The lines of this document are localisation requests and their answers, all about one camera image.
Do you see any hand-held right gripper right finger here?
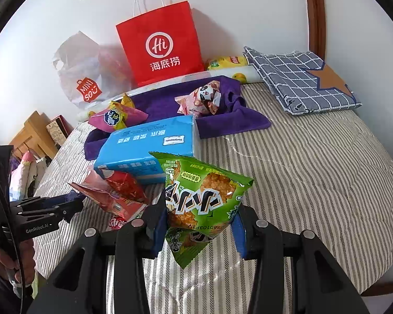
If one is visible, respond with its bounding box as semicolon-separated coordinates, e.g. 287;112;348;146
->
231;204;370;314

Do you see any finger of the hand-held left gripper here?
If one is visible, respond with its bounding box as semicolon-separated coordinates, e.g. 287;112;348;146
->
18;201;85;225
10;193;86;209

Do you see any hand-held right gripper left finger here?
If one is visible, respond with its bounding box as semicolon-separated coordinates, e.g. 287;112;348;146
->
26;196;168;314

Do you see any pink translucent snack packet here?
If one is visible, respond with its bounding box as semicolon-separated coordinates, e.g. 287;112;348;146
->
68;167;145;223

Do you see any green snack packet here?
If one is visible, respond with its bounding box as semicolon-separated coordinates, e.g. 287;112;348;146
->
149;151;254;270

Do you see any red snack packet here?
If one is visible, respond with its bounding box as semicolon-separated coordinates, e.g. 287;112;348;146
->
103;169;149;205

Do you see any pink cone snack packet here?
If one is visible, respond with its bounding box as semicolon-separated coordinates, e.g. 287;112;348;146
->
88;103;149;133

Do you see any yellow snack packet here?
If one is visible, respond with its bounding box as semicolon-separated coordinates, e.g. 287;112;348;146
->
109;93;135;110

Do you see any purple fabric box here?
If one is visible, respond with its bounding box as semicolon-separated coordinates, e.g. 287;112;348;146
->
84;75;272;161

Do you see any small pink candy packet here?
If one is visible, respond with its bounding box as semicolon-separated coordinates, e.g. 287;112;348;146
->
174;95;200;117

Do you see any panda print snack packet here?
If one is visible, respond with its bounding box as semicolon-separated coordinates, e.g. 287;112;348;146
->
190;80;223;116

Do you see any person's left hand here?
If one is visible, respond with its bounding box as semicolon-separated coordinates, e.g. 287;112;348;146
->
0;239;36;298

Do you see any colourful printed pillow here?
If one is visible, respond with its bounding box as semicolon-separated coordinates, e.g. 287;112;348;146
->
10;150;48;200

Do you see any wooden headboard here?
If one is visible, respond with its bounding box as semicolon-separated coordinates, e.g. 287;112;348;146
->
8;110;58;161

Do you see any blue tissue pack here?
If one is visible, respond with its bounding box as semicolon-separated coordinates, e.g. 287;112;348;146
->
94;115;197;184

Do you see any striped bed quilt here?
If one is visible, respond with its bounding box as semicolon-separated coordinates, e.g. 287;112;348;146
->
33;82;393;314

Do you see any white plastic shopping bag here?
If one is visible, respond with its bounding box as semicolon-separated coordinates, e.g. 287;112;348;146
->
52;31;135;110

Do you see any grey checkered folded cloth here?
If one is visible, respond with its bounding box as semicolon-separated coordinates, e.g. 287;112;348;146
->
243;46;363;116

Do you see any yellow snack bag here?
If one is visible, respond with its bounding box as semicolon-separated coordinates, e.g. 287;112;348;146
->
206;55;249;71

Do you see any red paper bag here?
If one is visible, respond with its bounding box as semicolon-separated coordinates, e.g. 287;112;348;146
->
116;0;204;87

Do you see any brown wooden door frame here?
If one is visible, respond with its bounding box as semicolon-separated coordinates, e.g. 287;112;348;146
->
301;0;325;59

